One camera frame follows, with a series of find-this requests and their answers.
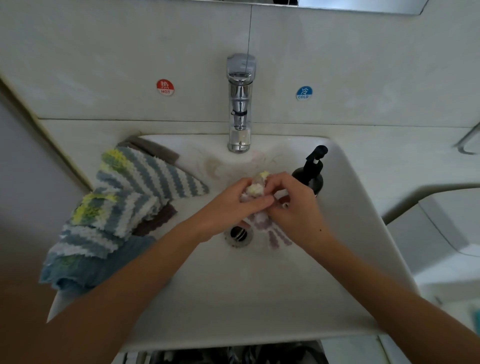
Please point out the person's left hand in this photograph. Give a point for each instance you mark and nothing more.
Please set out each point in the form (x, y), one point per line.
(229, 210)

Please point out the person's right hand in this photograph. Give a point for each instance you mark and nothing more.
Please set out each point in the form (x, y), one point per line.
(304, 217)

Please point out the pink white striped cloth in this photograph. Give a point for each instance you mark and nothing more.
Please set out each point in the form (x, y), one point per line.
(262, 223)

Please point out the white ceramic sink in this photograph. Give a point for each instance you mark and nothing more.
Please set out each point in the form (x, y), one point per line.
(225, 300)

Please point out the brown cloth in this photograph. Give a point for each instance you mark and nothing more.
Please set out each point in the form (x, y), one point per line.
(157, 148)

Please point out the blue stained cloth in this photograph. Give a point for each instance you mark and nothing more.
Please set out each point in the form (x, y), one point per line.
(82, 266)

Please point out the person's left forearm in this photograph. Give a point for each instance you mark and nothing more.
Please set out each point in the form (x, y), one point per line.
(112, 292)

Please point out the person's right forearm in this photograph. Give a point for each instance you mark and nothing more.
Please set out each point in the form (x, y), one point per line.
(397, 307)

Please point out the metal sink drain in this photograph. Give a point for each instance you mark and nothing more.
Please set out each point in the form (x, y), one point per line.
(238, 235)

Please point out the black pump soap bottle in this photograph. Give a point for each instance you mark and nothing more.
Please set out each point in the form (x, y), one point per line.
(311, 178)

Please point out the chrome faucet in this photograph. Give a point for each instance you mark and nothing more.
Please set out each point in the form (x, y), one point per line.
(240, 97)

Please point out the blue round sticker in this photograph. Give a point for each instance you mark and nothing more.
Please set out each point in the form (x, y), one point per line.
(304, 92)

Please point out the red round sticker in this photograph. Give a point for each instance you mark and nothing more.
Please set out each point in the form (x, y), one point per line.
(165, 87)

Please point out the gray patterned trousers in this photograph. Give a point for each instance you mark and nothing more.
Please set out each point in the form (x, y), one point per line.
(225, 355)

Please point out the white toilet tank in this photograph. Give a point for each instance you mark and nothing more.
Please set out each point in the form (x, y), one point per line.
(450, 225)

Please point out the white toilet lid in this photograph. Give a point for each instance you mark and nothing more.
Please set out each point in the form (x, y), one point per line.
(459, 319)

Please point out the metal wall shelf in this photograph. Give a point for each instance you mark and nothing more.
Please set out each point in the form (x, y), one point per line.
(469, 141)

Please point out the wall mirror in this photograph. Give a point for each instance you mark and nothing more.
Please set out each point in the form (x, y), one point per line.
(360, 6)

